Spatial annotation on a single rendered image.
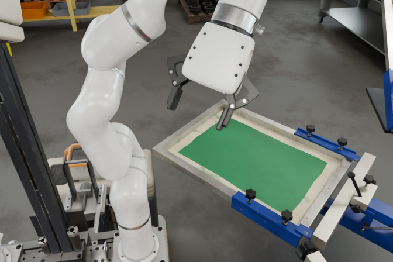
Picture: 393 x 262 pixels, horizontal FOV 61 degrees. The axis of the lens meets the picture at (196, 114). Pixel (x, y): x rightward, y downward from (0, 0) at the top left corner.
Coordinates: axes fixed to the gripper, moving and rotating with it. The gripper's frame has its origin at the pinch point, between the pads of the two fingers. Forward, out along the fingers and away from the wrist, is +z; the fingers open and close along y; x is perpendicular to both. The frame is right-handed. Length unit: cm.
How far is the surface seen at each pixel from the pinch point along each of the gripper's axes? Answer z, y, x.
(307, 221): 27, -38, -82
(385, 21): -75, -43, -136
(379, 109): -35, -64, -163
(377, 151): -15, -105, -286
